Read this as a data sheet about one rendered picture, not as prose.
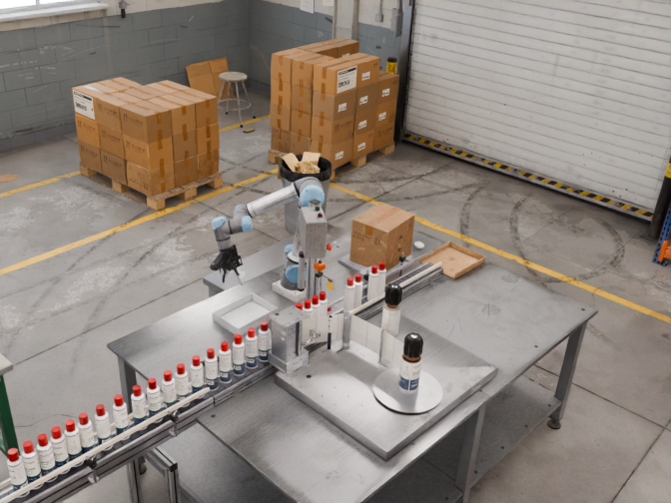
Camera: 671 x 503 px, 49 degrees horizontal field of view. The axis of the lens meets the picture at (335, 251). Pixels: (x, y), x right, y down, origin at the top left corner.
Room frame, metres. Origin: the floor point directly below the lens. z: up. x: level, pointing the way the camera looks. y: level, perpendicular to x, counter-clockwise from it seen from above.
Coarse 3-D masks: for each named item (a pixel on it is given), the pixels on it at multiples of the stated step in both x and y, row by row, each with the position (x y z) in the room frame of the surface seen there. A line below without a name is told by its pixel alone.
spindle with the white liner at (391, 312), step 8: (392, 288) 2.91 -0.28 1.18; (400, 288) 2.92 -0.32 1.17; (384, 296) 2.92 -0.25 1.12; (392, 296) 2.89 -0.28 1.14; (400, 296) 2.92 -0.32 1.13; (384, 304) 2.94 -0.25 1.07; (392, 304) 2.90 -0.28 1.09; (384, 312) 2.91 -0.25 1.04; (392, 312) 2.89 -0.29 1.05; (384, 320) 2.91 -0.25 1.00; (392, 320) 2.89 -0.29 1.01; (384, 328) 2.90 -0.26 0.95; (392, 328) 2.89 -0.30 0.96
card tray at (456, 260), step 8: (440, 248) 3.93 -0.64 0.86; (448, 248) 3.98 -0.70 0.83; (456, 248) 3.96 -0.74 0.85; (464, 248) 3.92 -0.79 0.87; (424, 256) 3.81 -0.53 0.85; (432, 256) 3.85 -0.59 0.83; (440, 256) 3.86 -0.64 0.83; (448, 256) 3.86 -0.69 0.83; (456, 256) 3.87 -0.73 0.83; (464, 256) 3.87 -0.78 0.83; (472, 256) 3.88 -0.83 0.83; (480, 256) 3.84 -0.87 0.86; (448, 264) 3.76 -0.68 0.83; (456, 264) 3.77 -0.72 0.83; (464, 264) 3.77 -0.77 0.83; (472, 264) 3.73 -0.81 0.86; (448, 272) 3.67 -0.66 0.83; (456, 272) 3.61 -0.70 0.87; (464, 272) 3.67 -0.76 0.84
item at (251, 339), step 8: (248, 328) 2.66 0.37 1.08; (248, 336) 2.65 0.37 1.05; (256, 336) 2.65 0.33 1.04; (248, 344) 2.63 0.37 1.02; (256, 344) 2.64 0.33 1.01; (248, 352) 2.63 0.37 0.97; (256, 352) 2.64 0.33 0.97; (248, 360) 2.63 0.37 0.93; (256, 360) 2.64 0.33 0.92; (248, 368) 2.63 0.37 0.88
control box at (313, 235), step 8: (304, 208) 3.11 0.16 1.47; (312, 208) 3.11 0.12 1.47; (320, 208) 3.12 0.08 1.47; (304, 216) 3.02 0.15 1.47; (312, 216) 3.03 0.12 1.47; (304, 224) 3.01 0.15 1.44; (312, 224) 2.96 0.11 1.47; (320, 224) 2.97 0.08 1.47; (304, 232) 3.00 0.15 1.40; (312, 232) 2.96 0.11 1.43; (320, 232) 2.97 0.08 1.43; (304, 240) 2.99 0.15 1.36; (312, 240) 2.96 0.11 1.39; (320, 240) 2.97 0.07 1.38; (304, 248) 2.99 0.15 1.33; (312, 248) 2.96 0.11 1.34; (320, 248) 2.97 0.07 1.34; (312, 256) 2.96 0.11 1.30; (320, 256) 2.97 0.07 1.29
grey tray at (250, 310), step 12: (240, 300) 3.21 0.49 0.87; (252, 300) 3.26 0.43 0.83; (264, 300) 3.21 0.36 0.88; (216, 312) 3.09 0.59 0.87; (228, 312) 3.14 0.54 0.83; (240, 312) 3.15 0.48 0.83; (252, 312) 3.15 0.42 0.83; (264, 312) 3.16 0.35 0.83; (276, 312) 3.13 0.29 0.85; (228, 324) 2.99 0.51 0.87; (240, 324) 3.04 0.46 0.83; (252, 324) 3.01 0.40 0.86
